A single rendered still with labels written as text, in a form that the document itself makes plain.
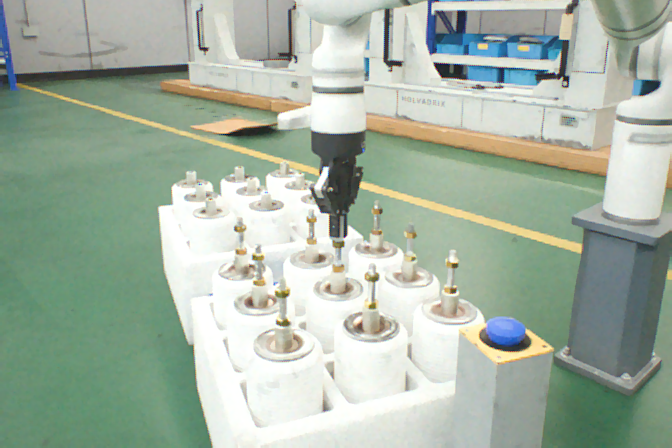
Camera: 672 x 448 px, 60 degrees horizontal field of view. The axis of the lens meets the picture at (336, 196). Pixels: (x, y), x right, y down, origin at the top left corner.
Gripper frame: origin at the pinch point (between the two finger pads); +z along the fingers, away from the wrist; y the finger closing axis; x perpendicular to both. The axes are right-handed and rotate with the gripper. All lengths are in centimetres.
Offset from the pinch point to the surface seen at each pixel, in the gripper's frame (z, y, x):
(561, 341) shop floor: 35, 45, -29
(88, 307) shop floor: 35, 12, 70
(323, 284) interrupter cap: 9.8, 0.0, 2.5
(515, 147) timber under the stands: 29, 206, 8
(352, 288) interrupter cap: 9.9, 0.8, -1.9
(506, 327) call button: 2.3, -14.6, -26.5
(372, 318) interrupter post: 8.2, -8.9, -9.2
